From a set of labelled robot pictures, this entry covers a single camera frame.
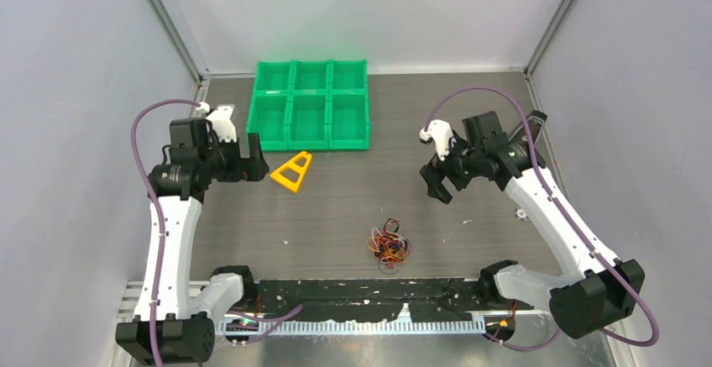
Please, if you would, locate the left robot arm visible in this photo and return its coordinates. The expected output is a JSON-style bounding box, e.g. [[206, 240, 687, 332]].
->
[[115, 118, 270, 366]]

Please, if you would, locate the green six-compartment bin tray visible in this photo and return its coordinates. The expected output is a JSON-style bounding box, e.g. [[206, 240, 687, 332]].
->
[[245, 60, 371, 152]]

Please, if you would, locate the yellow triangular plastic bracket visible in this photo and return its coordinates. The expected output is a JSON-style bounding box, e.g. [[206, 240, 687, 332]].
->
[[270, 151, 312, 194]]

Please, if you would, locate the red wire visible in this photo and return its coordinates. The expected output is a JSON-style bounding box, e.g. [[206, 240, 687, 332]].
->
[[367, 227, 403, 254]]

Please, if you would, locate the yellow wire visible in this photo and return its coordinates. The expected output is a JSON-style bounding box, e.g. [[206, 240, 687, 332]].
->
[[374, 242, 407, 263]]

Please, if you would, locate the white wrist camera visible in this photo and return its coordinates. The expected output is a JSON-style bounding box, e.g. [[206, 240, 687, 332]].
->
[[419, 119, 456, 161], [196, 102, 238, 143]]

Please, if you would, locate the small silver round part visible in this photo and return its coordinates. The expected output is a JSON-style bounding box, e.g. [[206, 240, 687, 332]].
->
[[514, 207, 528, 221]]

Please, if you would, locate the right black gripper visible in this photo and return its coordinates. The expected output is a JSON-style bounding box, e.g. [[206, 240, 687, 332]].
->
[[419, 130, 484, 204]]

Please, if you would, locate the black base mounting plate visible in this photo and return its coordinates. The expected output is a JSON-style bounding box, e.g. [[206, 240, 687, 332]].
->
[[229, 278, 513, 322]]

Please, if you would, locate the orange wire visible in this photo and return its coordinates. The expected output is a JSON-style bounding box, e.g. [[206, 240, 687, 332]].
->
[[384, 233, 411, 263]]

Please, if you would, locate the black ribbon cable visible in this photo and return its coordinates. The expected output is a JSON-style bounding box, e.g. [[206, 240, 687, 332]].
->
[[377, 218, 403, 275]]

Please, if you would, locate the black metronome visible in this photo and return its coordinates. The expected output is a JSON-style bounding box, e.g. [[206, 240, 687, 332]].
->
[[504, 110, 547, 163]]

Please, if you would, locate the slotted cable duct rail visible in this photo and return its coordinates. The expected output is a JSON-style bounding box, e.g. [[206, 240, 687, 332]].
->
[[139, 318, 502, 337]]

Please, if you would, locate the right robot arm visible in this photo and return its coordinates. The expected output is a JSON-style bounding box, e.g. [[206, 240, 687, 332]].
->
[[419, 111, 645, 338]]

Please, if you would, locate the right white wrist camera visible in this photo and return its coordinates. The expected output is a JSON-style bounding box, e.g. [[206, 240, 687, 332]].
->
[[419, 119, 456, 161]]

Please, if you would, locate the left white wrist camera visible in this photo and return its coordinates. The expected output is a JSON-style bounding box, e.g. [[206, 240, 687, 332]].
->
[[196, 102, 238, 143]]

